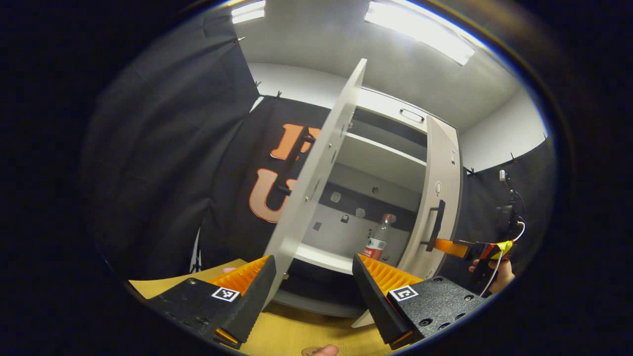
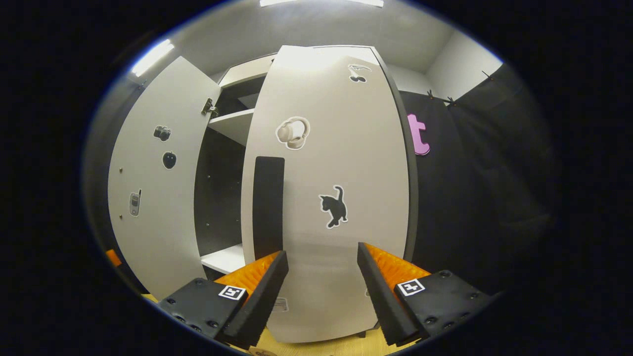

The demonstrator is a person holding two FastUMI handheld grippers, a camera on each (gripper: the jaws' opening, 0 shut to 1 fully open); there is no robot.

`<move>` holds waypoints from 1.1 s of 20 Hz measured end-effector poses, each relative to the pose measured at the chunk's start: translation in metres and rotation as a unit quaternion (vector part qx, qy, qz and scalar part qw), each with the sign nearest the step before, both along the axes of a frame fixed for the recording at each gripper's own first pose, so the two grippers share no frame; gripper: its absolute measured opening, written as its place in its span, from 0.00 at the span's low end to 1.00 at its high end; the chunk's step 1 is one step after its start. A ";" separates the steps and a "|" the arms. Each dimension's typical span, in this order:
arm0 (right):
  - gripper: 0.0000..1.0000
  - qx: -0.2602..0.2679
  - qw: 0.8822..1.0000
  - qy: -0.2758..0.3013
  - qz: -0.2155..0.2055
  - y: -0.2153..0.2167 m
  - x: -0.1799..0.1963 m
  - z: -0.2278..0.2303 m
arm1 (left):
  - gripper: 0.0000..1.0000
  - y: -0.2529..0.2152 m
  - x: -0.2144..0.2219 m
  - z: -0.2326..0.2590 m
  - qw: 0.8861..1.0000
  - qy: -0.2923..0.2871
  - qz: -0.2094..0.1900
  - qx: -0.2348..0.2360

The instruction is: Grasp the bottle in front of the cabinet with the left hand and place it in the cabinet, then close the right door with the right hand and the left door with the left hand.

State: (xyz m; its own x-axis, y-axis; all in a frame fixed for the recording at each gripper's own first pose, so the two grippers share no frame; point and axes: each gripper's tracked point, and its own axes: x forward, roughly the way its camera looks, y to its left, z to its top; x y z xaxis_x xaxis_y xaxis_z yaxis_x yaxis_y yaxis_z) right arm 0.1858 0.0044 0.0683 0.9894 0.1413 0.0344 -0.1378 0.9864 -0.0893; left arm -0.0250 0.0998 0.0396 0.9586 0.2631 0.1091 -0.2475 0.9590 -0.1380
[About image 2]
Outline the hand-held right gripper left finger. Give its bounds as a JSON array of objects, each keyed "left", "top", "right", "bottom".
[{"left": 157, "top": 250, "right": 289, "bottom": 350}]

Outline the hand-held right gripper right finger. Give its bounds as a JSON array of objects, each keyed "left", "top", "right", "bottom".
[{"left": 357, "top": 242, "right": 497, "bottom": 347}]

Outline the white cabinet door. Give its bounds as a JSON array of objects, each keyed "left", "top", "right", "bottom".
[
  {"left": 107, "top": 56, "right": 222, "bottom": 300},
  {"left": 241, "top": 45, "right": 413, "bottom": 343}
]

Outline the white cabinet shelf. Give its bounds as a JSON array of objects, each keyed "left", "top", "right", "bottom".
[
  {"left": 200, "top": 243, "right": 246, "bottom": 275},
  {"left": 208, "top": 109, "right": 255, "bottom": 146}
]

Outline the white cabinet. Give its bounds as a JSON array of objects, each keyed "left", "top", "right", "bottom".
[{"left": 194, "top": 45, "right": 420, "bottom": 275}]

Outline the black backdrop cloth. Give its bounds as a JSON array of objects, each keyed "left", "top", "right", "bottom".
[{"left": 398, "top": 62, "right": 559, "bottom": 297}]

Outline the small ceiling light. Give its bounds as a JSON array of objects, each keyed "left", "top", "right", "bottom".
[{"left": 131, "top": 40, "right": 175, "bottom": 78}]

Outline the long ceiling light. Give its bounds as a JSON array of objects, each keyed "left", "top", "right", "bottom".
[{"left": 260, "top": 0, "right": 384, "bottom": 7}]

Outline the black door handle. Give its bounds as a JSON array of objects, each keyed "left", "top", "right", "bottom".
[{"left": 252, "top": 156, "right": 286, "bottom": 263}]

